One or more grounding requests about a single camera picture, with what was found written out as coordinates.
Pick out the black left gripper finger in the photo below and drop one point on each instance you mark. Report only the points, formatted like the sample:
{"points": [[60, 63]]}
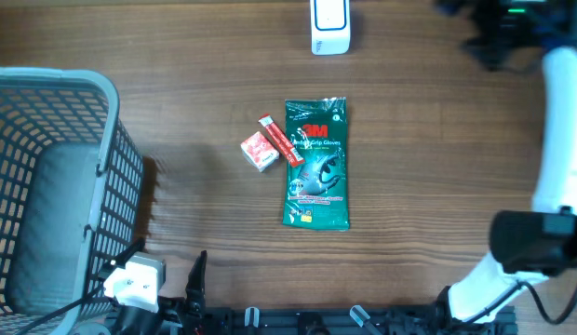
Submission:
{"points": [[120, 260], [195, 288]]}

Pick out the red white small box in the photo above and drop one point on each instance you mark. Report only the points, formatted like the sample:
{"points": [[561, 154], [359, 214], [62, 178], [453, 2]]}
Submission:
{"points": [[259, 151]]}

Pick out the green 3M gloves packet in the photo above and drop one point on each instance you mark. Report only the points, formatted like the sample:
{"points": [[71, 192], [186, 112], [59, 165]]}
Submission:
{"points": [[316, 194]]}

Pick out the red stick sachet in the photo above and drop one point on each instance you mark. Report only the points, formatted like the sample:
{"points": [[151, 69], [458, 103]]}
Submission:
{"points": [[281, 141]]}

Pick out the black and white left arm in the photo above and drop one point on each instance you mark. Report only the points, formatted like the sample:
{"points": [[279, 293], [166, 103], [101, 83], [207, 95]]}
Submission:
{"points": [[132, 320]]}

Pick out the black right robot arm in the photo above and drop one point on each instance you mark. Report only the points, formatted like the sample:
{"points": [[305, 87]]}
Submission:
{"points": [[527, 248]]}

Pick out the white barcode scanner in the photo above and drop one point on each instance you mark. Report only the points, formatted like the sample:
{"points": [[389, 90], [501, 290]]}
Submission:
{"points": [[330, 27]]}

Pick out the grey plastic mesh basket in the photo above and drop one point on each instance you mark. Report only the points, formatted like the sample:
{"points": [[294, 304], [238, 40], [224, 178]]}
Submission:
{"points": [[70, 185]]}

